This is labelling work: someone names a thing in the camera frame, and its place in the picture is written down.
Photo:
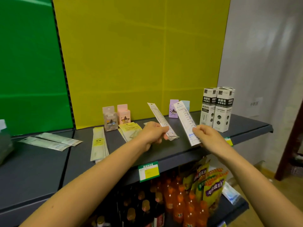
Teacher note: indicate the brown wooden door frame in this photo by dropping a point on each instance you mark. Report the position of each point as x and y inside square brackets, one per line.
[287, 144]

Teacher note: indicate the white packaged ruler blue label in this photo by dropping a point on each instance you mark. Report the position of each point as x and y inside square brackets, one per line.
[185, 118]

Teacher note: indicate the group of orange soda bottles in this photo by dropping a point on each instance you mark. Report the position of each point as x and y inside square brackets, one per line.
[182, 205]

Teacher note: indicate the white blue plastic packet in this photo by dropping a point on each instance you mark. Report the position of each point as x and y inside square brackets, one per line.
[230, 193]

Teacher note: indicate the green backing panel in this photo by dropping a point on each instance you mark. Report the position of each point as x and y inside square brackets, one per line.
[30, 68]

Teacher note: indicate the grey packaged ruler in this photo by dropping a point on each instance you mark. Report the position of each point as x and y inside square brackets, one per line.
[159, 117]

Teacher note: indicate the long clear packet yellow label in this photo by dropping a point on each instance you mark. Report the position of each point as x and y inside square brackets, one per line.
[99, 144]

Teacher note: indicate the group of dark glass bottles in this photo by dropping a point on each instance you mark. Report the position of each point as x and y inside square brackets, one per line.
[139, 208]

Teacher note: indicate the person's left thumb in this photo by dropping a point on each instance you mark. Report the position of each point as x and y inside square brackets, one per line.
[161, 128]

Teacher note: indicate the small purple star box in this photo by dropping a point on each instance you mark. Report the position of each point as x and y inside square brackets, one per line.
[173, 109]

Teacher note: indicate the dark grey shelf board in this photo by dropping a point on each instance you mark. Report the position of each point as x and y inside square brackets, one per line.
[227, 210]
[35, 167]

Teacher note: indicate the yellow purple snack bag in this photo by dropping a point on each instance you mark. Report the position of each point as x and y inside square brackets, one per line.
[214, 189]
[188, 182]
[200, 177]

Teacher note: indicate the pale green flat packet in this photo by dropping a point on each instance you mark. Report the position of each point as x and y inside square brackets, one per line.
[59, 138]
[43, 143]

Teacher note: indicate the tall black white box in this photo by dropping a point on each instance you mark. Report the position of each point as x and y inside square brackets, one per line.
[207, 108]
[223, 111]

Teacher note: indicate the yellow backing panel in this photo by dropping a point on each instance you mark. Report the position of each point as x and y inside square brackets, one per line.
[142, 56]

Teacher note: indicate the person's right forearm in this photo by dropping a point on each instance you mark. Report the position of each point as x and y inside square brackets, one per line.
[255, 186]

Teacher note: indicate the dark grey lower shelf board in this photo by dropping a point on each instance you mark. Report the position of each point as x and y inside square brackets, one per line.
[227, 210]

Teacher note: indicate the person's left hand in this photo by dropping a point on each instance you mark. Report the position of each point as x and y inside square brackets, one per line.
[148, 135]

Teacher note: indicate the person's right hand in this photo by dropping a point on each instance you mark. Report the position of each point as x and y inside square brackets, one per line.
[211, 139]

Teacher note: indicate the small pink star box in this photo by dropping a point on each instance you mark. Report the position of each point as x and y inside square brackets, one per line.
[123, 114]

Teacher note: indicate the small grey star box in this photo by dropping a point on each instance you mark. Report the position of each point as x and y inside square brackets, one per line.
[110, 120]

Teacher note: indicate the yellow flat packets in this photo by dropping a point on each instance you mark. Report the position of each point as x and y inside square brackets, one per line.
[129, 130]

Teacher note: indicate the person's left forearm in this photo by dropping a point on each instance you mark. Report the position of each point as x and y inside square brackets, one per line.
[90, 184]

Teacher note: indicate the person's right thumb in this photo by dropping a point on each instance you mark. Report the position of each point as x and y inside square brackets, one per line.
[198, 130]

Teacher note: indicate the small light blue box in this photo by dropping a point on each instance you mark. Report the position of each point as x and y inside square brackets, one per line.
[187, 105]

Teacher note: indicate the grey mesh basket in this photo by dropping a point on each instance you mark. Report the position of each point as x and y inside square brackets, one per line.
[297, 166]

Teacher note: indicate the green white bag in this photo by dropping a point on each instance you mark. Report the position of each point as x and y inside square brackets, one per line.
[4, 144]

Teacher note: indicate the small green yellow price tag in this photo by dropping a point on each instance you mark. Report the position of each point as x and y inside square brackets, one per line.
[229, 141]

